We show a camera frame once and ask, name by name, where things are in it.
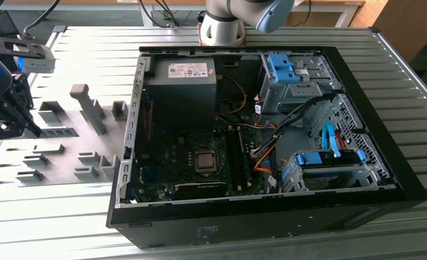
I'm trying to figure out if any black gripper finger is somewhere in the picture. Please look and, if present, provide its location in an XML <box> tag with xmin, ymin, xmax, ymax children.
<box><xmin>0</xmin><ymin>121</ymin><xmax>24</xmax><ymax>140</ymax></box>
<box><xmin>0</xmin><ymin>74</ymin><xmax>42</xmax><ymax>138</ymax></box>

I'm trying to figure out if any blue RAM stick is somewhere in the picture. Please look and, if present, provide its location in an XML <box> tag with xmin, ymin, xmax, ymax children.
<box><xmin>26</xmin><ymin>128</ymin><xmax>81</xmax><ymax>138</ymax></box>

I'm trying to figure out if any black RAM slot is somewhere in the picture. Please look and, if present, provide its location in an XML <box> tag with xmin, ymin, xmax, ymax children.
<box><xmin>225</xmin><ymin>126</ymin><xmax>242</xmax><ymax>191</ymax></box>

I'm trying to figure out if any grey parts rack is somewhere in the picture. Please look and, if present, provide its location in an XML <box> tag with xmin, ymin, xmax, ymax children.
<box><xmin>13</xmin><ymin>83</ymin><xmax>129</xmax><ymax>188</ymax></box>

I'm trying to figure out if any grey power supply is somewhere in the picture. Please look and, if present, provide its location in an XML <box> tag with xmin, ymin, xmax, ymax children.
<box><xmin>145</xmin><ymin>56</ymin><xmax>218</xmax><ymax>129</ymax></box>

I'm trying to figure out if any green motherboard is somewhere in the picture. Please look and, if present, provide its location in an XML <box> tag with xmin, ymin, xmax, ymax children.
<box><xmin>136</xmin><ymin>127</ymin><xmax>273</xmax><ymax>203</ymax></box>

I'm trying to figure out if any white framed wooden desk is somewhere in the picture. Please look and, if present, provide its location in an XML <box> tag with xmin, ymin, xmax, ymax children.
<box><xmin>38</xmin><ymin>0</ymin><xmax>366</xmax><ymax>28</ymax></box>

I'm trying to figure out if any CPU socket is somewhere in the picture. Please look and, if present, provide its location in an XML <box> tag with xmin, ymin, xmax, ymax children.
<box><xmin>192</xmin><ymin>146</ymin><xmax>221</xmax><ymax>177</ymax></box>

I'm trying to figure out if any silver CPU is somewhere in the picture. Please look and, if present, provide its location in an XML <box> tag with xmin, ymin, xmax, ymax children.
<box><xmin>196</xmin><ymin>152</ymin><xmax>216</xmax><ymax>170</ymax></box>

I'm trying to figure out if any black graphics card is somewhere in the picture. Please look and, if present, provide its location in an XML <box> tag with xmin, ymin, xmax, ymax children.
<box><xmin>172</xmin><ymin>180</ymin><xmax>229</xmax><ymax>200</ymax></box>

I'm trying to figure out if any black PC case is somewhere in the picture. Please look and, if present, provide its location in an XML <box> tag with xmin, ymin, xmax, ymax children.
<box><xmin>105</xmin><ymin>45</ymin><xmax>427</xmax><ymax>249</ymax></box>

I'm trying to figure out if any blue plastic drive latch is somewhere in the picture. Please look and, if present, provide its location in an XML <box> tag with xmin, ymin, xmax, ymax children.
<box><xmin>265</xmin><ymin>53</ymin><xmax>302</xmax><ymax>83</ymax></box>

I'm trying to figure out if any silver drive cage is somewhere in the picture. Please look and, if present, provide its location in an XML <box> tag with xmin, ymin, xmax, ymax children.
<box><xmin>258</xmin><ymin>53</ymin><xmax>344</xmax><ymax>116</ymax></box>

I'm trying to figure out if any hard disk in blue carrier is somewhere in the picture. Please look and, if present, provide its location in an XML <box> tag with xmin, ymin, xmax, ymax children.
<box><xmin>293</xmin><ymin>150</ymin><xmax>366</xmax><ymax>166</ymax></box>

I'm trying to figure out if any silver disk bay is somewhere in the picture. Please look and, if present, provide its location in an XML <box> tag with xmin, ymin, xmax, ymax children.
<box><xmin>280</xmin><ymin>151</ymin><xmax>393</xmax><ymax>192</ymax></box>

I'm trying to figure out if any brown wooden cabinet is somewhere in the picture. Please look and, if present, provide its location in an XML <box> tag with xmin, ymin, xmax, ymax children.
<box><xmin>349</xmin><ymin>0</ymin><xmax>427</xmax><ymax>63</ymax></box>

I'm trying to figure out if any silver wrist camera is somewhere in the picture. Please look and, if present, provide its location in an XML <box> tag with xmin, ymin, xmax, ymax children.
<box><xmin>17</xmin><ymin>44</ymin><xmax>57</xmax><ymax>74</ymax></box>

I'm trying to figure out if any black camera cable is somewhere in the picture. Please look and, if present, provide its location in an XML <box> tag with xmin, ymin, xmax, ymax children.
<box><xmin>20</xmin><ymin>0</ymin><xmax>61</xmax><ymax>40</ymax></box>

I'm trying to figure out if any thin yellow wire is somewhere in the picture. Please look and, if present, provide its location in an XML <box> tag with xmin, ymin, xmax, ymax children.
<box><xmin>214</xmin><ymin>75</ymin><xmax>249</xmax><ymax>116</ymax></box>

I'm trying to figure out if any orange flat wire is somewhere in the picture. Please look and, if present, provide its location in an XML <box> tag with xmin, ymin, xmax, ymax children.
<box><xmin>252</xmin><ymin>153</ymin><xmax>274</xmax><ymax>173</ymax></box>

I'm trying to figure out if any black wire bundle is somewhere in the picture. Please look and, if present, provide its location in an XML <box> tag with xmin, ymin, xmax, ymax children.
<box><xmin>269</xmin><ymin>93</ymin><xmax>336</xmax><ymax>143</ymax></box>

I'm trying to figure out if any blue wire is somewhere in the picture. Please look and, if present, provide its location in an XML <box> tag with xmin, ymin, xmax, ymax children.
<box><xmin>320</xmin><ymin>122</ymin><xmax>342</xmax><ymax>158</ymax></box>

